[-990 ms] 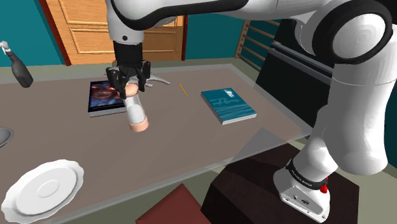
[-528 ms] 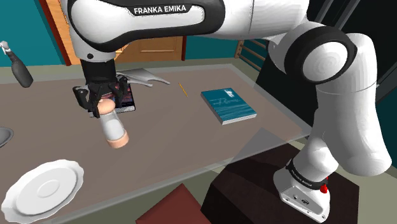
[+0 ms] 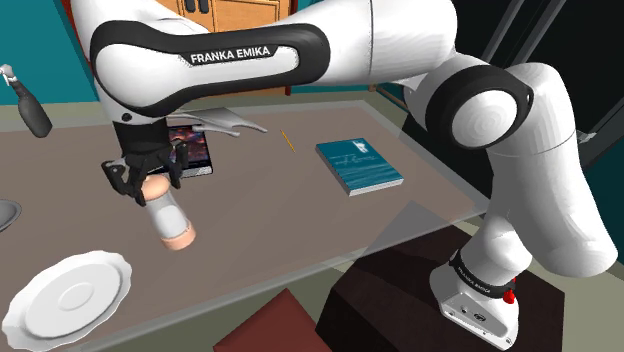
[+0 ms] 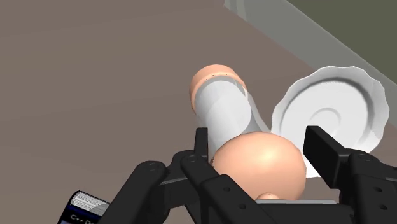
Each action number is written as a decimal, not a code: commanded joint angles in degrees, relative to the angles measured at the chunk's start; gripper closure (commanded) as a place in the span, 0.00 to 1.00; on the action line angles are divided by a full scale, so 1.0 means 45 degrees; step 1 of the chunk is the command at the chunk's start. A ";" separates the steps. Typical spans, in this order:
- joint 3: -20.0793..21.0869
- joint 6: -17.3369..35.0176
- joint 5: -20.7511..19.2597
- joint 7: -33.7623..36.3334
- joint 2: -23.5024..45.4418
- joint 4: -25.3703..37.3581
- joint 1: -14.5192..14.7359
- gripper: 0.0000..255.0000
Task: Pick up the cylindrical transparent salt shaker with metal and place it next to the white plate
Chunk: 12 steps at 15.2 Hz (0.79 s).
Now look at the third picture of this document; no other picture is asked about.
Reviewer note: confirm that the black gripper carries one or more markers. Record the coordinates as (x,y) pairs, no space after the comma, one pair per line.
(141,139)

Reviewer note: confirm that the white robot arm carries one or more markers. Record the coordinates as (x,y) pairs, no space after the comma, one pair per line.
(531,195)

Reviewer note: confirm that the white and pink shaker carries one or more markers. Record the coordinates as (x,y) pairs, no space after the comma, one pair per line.
(168,219)

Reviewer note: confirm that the black bottle with white cap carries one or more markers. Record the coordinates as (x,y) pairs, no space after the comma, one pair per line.
(33,114)

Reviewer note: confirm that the yellow pencil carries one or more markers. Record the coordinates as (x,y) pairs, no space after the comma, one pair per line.
(288,141)

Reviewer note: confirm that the grey bowl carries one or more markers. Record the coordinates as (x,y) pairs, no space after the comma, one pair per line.
(7,213)

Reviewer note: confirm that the white scalloped plate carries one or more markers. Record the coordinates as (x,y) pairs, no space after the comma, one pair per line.
(68,298)

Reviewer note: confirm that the wooden cabinet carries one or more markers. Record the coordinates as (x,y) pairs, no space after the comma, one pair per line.
(244,14)

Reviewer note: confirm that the red-brown stool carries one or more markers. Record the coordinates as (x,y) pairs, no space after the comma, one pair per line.
(270,326)

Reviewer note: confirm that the teal book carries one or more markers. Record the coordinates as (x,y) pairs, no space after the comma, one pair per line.
(358,166)

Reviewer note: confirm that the dark robot stand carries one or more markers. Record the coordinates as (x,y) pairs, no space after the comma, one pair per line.
(385,302)

